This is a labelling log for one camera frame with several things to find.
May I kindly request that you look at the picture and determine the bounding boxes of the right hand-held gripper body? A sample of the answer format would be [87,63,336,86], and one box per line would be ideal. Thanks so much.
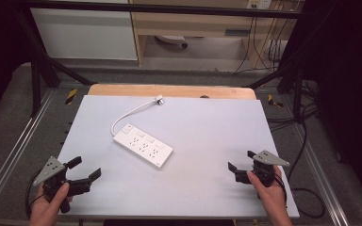
[235,150,290,188]

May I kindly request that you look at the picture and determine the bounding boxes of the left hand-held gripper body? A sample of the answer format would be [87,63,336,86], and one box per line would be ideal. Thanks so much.
[32,155,92,215]

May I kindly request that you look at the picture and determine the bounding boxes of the white power strip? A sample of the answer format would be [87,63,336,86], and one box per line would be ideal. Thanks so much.
[112,122,174,170]

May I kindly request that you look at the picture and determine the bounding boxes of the person's right hand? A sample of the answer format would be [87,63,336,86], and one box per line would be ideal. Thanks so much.
[246,165,288,212]

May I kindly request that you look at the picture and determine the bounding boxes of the person's left hand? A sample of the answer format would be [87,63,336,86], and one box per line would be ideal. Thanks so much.
[27,182,74,226]

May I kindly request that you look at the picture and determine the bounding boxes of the white cabinet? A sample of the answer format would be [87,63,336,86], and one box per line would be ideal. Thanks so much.
[30,7,139,61]

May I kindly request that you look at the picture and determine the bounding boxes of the office chair base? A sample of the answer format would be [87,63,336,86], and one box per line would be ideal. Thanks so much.
[155,34,189,49]

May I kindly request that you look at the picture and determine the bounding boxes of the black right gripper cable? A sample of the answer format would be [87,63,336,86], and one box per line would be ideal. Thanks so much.
[282,103,326,219]

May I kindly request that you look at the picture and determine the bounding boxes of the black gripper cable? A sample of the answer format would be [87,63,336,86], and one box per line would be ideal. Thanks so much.
[25,169,46,219]
[282,103,326,219]

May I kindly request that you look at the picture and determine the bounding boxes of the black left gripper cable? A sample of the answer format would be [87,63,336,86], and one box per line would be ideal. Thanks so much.
[25,169,46,219]

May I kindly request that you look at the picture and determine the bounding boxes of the aluminium rail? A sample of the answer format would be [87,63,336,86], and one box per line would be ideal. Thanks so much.
[290,121,351,226]
[0,89,57,218]

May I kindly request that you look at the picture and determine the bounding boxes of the white power strip cable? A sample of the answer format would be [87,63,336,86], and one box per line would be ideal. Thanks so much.
[110,98,158,137]

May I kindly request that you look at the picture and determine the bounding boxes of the black hanging cables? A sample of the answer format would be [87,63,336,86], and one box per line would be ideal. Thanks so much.
[233,14,291,75]

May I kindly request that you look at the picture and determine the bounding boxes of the wall socket panel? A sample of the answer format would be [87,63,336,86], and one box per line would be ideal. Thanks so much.
[246,0,273,10]

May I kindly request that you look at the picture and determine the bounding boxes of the black metal frame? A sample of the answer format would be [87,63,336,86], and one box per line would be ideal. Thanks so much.
[12,0,315,121]

